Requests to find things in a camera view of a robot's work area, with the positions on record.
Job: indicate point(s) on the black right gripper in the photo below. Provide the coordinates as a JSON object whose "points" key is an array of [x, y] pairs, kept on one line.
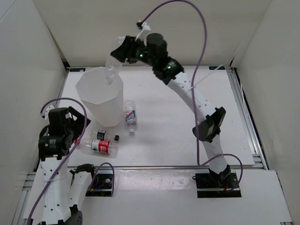
{"points": [[127, 49]]}

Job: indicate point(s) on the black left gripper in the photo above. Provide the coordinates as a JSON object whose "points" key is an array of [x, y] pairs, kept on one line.
{"points": [[79, 122]]}

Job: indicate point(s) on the clear unlabelled plastic bottle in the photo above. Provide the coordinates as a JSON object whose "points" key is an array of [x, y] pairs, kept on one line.
{"points": [[112, 65]]}

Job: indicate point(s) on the clear bottle red label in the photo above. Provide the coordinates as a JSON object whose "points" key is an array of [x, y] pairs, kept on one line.
{"points": [[102, 147]]}

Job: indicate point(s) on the clear bottle blue orange label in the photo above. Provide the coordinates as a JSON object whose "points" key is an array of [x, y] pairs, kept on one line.
{"points": [[130, 116]]}

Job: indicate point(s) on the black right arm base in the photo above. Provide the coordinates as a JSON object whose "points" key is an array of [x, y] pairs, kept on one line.
{"points": [[207, 187]]}

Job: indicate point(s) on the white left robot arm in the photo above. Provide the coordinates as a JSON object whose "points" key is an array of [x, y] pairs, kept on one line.
{"points": [[65, 189]]}

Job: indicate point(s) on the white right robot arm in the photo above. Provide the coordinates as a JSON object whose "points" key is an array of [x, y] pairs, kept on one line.
{"points": [[209, 117]]}

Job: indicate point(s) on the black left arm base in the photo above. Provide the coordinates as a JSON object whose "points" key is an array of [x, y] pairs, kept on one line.
{"points": [[102, 185]]}

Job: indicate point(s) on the white octagonal plastic bin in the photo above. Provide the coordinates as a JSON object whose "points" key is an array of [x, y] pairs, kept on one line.
{"points": [[103, 100]]}

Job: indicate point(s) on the small bottle black label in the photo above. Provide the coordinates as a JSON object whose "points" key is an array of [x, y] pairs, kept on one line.
{"points": [[105, 135]]}

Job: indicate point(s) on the white zip tie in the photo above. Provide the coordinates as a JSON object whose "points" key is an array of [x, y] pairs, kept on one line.
{"points": [[214, 69]]}

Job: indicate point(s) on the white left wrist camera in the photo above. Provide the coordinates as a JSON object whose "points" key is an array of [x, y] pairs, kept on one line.
{"points": [[45, 112]]}

